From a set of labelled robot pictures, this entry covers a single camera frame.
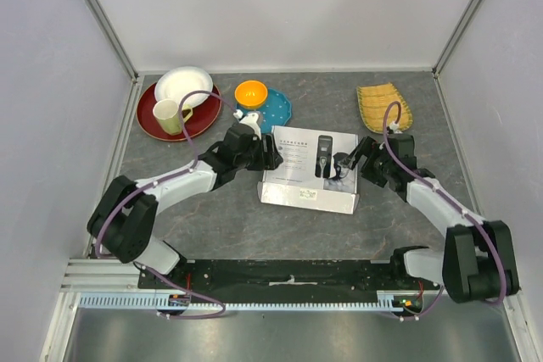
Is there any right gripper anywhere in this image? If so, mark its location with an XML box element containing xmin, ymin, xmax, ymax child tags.
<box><xmin>340</xmin><ymin>135</ymin><xmax>395</xmax><ymax>187</ymax></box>

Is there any white cardboard box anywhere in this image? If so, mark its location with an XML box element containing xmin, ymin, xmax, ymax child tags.
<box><xmin>257</xmin><ymin>126</ymin><xmax>359</xmax><ymax>214</ymax></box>

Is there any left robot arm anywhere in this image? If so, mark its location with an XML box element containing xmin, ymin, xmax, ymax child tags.
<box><xmin>87</xmin><ymin>123</ymin><xmax>283</xmax><ymax>288</ymax></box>

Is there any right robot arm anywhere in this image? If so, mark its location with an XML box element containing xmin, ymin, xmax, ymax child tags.
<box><xmin>334</xmin><ymin>131</ymin><xmax>520</xmax><ymax>304</ymax></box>

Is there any blue dotted plate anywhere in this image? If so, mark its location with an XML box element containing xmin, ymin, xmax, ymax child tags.
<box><xmin>256</xmin><ymin>88</ymin><xmax>292</xmax><ymax>133</ymax></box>

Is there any red round plate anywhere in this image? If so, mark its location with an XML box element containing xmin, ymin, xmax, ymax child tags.
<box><xmin>135</xmin><ymin>81</ymin><xmax>223</xmax><ymax>142</ymax></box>

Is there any orange bowl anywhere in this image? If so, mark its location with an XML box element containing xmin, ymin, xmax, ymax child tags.
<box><xmin>234</xmin><ymin>80</ymin><xmax>268</xmax><ymax>110</ymax></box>

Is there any cream mug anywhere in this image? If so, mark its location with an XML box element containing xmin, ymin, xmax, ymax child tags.
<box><xmin>152</xmin><ymin>99</ymin><xmax>193</xmax><ymax>136</ymax></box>

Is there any white paper plate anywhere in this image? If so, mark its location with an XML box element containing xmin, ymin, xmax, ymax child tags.
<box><xmin>154</xmin><ymin>66</ymin><xmax>214</xmax><ymax>103</ymax></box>

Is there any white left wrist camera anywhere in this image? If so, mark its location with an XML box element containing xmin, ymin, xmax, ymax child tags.
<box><xmin>233</xmin><ymin>109</ymin><xmax>264</xmax><ymax>135</ymax></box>

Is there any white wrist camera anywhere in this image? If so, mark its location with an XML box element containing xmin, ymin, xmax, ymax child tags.
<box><xmin>233</xmin><ymin>109</ymin><xmax>264</xmax><ymax>135</ymax></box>
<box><xmin>387</xmin><ymin>121</ymin><xmax>402</xmax><ymax>134</ymax></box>

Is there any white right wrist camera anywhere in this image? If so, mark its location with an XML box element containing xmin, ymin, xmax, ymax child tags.
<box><xmin>387</xmin><ymin>121</ymin><xmax>402</xmax><ymax>134</ymax></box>

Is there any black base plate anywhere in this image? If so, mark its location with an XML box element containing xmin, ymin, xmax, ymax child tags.
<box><xmin>139</xmin><ymin>259</ymin><xmax>429</xmax><ymax>304</ymax></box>

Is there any right aluminium frame post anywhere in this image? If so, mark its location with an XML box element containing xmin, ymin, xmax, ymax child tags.
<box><xmin>432</xmin><ymin>0</ymin><xmax>484</xmax><ymax>80</ymax></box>

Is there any aluminium frame post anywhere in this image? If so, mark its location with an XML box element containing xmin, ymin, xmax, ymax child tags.
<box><xmin>85</xmin><ymin>0</ymin><xmax>138</xmax><ymax>81</ymax></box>
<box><xmin>432</xmin><ymin>0</ymin><xmax>484</xmax><ymax>80</ymax></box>

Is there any left aluminium frame post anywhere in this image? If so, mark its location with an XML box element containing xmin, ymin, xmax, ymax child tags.
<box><xmin>85</xmin><ymin>0</ymin><xmax>138</xmax><ymax>81</ymax></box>

